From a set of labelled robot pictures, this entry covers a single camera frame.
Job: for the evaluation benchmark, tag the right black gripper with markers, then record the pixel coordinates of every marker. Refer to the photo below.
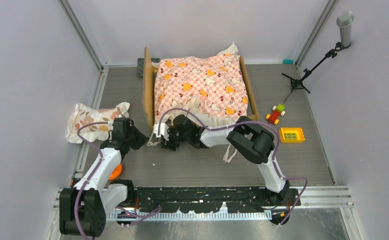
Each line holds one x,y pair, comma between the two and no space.
170,143

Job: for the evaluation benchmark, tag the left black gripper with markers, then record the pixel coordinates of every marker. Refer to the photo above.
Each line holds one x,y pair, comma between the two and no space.
141,138

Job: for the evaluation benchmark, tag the white floral pillow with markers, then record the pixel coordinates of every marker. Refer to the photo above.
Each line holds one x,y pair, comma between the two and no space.
94,124

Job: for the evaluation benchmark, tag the pink checkered duck blanket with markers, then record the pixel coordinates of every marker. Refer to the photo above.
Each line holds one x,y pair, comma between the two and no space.
201,89

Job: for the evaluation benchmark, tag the wooden pet bed frame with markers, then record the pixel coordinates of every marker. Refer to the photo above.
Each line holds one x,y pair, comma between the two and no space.
148,92

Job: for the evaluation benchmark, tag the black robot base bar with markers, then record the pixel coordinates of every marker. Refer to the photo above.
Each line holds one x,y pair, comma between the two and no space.
206,204

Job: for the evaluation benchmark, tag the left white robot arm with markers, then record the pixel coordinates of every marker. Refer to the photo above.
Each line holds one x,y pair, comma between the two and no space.
83,208

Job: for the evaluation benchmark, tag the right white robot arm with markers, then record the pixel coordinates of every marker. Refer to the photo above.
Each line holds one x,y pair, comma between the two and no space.
250,138

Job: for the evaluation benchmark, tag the orange plastic arch piece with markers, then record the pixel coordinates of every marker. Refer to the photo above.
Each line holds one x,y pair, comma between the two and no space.
116,172

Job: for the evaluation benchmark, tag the red green toy car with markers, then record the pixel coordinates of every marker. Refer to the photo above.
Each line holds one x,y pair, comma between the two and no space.
277,111

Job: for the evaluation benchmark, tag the yellow toy window block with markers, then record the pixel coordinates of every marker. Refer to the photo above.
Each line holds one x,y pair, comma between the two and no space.
291,135

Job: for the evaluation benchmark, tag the black microphone tripod stand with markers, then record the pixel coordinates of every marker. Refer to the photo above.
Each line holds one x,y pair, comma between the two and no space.
298,84

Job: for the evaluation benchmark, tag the teal small block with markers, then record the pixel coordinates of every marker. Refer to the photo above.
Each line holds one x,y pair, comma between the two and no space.
288,61

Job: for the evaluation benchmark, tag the grey microphone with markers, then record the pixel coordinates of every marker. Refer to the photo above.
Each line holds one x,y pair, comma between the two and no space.
344,22

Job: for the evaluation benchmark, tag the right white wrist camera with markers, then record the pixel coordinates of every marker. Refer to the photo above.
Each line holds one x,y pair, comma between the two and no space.
161,130

